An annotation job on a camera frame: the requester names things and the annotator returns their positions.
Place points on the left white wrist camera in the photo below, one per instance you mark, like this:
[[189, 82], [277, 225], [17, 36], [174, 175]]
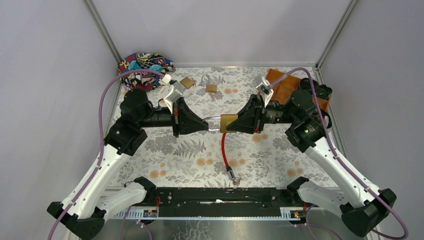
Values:
[[175, 92]]

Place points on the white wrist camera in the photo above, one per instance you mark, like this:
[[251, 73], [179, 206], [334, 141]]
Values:
[[175, 92], [263, 86]]

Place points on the orange compartment tray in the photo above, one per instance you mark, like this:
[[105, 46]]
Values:
[[284, 89]]

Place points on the colourful patterned cloth bag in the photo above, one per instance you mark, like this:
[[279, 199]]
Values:
[[147, 70]]

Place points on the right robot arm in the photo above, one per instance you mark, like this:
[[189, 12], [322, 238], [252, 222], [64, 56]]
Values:
[[360, 204]]

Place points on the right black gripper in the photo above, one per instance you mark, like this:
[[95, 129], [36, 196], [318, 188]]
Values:
[[251, 118]]

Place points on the small brass padlock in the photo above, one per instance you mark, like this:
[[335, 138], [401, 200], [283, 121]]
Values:
[[209, 88]]

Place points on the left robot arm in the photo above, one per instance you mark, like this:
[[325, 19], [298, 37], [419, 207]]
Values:
[[84, 212]]

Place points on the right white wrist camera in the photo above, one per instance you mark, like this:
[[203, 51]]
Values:
[[263, 86]]

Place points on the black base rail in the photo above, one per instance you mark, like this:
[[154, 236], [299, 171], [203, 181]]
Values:
[[186, 203]]

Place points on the floral table mat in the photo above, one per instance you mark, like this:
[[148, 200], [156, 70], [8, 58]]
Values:
[[265, 159]]

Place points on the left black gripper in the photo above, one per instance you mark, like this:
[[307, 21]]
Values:
[[176, 117]]

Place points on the open brass padlock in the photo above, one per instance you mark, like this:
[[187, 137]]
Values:
[[188, 86]]

